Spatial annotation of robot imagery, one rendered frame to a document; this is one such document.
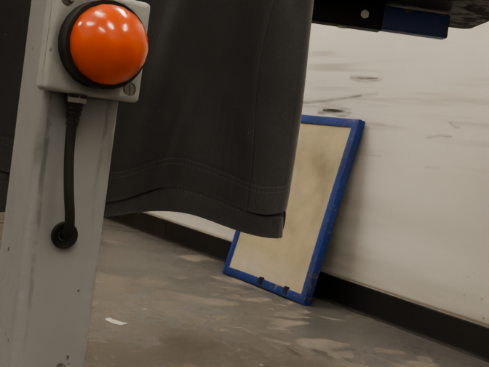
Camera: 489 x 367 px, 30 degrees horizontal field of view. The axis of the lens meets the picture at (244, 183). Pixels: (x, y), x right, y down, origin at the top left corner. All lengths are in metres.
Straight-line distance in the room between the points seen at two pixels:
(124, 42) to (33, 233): 0.11
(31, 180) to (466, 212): 2.78
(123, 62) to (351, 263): 3.22
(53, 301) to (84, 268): 0.02
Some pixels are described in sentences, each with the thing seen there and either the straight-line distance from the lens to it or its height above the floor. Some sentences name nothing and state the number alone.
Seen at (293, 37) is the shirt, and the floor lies 0.71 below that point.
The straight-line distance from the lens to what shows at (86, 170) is 0.46.
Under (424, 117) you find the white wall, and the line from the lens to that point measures 3.37.
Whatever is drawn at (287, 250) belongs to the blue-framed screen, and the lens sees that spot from 3.72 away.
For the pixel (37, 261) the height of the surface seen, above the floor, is 0.54.
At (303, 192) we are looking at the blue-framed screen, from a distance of 3.73.
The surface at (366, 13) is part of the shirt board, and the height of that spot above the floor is 0.90.
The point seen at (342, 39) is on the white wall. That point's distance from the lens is 3.82.
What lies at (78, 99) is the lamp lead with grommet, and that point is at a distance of 0.45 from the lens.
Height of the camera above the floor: 0.62
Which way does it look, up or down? 3 degrees down
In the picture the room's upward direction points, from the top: 8 degrees clockwise
